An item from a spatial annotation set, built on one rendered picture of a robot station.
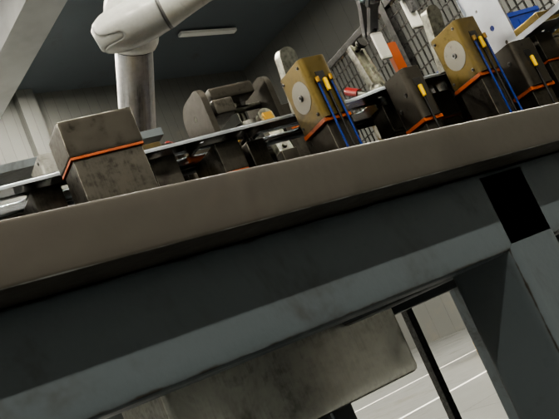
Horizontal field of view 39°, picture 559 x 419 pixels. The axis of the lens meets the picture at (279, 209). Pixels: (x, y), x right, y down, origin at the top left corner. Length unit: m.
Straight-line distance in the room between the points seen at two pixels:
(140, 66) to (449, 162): 1.53
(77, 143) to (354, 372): 0.56
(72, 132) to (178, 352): 0.75
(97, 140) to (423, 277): 0.69
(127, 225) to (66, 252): 0.04
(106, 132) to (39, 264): 0.80
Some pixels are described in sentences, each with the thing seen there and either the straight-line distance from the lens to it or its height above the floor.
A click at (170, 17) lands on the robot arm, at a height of 1.41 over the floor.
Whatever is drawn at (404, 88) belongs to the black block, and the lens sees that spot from 1.54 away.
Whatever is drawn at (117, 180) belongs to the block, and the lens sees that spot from 1.23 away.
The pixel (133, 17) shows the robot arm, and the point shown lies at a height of 1.44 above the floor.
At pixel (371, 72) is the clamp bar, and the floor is 1.13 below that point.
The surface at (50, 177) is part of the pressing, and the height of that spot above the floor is 0.99.
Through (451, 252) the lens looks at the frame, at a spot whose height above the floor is 0.60.
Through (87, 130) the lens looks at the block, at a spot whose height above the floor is 1.01.
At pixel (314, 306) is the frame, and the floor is 0.60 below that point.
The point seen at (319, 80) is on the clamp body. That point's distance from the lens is 1.41.
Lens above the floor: 0.56
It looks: 11 degrees up
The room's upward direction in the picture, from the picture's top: 23 degrees counter-clockwise
